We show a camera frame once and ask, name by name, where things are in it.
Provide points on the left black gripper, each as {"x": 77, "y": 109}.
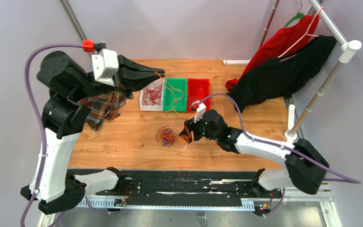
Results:
{"x": 132, "y": 75}

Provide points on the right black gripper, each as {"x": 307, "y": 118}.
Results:
{"x": 186, "y": 133}

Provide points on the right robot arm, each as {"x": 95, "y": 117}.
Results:
{"x": 302, "y": 165}

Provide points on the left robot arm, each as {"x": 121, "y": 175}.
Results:
{"x": 62, "y": 121}

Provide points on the white plastic bin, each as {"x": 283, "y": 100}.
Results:
{"x": 152, "y": 97}

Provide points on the plaid flannel shirt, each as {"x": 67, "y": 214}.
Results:
{"x": 103, "y": 107}

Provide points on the green plastic bin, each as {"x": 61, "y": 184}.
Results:
{"x": 175, "y": 94}

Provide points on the red plastic bin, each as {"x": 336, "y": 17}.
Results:
{"x": 197, "y": 89}

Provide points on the white plastic strip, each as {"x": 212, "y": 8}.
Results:
{"x": 236, "y": 62}

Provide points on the black shirt on hanger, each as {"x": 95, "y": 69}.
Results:
{"x": 282, "y": 77}

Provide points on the red shirt on hanger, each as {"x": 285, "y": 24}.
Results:
{"x": 278, "y": 44}

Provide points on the pink hanger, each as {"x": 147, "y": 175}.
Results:
{"x": 305, "y": 34}

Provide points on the green hanger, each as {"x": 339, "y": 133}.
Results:
{"x": 298, "y": 16}

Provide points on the metal clothes rack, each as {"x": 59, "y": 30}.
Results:
{"x": 332, "y": 120}

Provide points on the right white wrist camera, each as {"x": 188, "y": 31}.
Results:
{"x": 199, "y": 108}

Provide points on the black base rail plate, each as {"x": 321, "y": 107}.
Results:
{"x": 189, "y": 188}

